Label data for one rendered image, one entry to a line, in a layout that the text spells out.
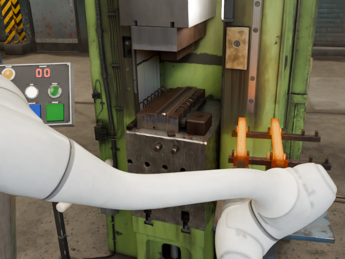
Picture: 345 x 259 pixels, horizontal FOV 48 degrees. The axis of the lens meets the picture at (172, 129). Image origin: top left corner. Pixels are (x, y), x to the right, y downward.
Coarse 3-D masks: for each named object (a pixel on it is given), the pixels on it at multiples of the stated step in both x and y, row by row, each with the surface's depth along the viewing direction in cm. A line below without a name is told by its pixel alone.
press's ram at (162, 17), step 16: (128, 0) 153; (144, 0) 151; (160, 0) 149; (176, 0) 146; (192, 0) 148; (208, 0) 169; (128, 16) 156; (144, 16) 153; (160, 16) 151; (176, 16) 149; (192, 16) 151; (208, 16) 173
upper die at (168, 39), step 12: (204, 24) 185; (132, 36) 159; (144, 36) 157; (156, 36) 155; (168, 36) 153; (180, 36) 156; (192, 36) 170; (132, 48) 161; (144, 48) 159; (156, 48) 157; (168, 48) 155; (180, 48) 157
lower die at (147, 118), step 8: (176, 88) 203; (184, 88) 200; (200, 88) 202; (168, 96) 191; (176, 96) 188; (184, 96) 188; (152, 104) 184; (160, 104) 180; (176, 104) 177; (184, 104) 179; (144, 112) 174; (152, 112) 171; (168, 112) 168; (184, 112) 173; (144, 120) 172; (152, 120) 170; (160, 120) 169; (168, 120) 167; (176, 120) 166; (152, 128) 172; (160, 128) 170; (168, 128) 169; (176, 128) 168
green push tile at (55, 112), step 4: (48, 104) 168; (52, 104) 168; (56, 104) 168; (60, 104) 168; (48, 108) 167; (52, 108) 168; (56, 108) 168; (60, 108) 168; (48, 112) 167; (52, 112) 167; (56, 112) 167; (60, 112) 168; (48, 116) 167; (52, 116) 167; (56, 116) 167; (60, 116) 167; (48, 120) 167; (52, 120) 167; (56, 120) 167; (60, 120) 167
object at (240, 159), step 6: (240, 120) 148; (240, 126) 142; (240, 132) 137; (240, 138) 132; (240, 144) 128; (240, 150) 124; (234, 156) 119; (240, 156) 118; (246, 156) 119; (234, 162) 119; (240, 162) 114; (246, 162) 118; (240, 168) 111
